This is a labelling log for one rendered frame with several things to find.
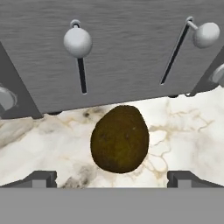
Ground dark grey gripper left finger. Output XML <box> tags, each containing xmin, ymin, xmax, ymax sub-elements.
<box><xmin>0</xmin><ymin>170</ymin><xmax>58</xmax><ymax>189</ymax></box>

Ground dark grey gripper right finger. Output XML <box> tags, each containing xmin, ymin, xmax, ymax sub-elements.
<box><xmin>167</xmin><ymin>170</ymin><xmax>224</xmax><ymax>189</ymax></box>

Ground grey brushed metal toaster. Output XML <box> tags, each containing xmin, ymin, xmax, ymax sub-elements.
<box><xmin>0</xmin><ymin>0</ymin><xmax>224</xmax><ymax>121</ymax></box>

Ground white round toaster lever knob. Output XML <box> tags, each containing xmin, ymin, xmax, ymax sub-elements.
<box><xmin>185</xmin><ymin>16</ymin><xmax>221</xmax><ymax>49</ymax></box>
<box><xmin>63</xmin><ymin>19</ymin><xmax>94</xmax><ymax>60</ymax></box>

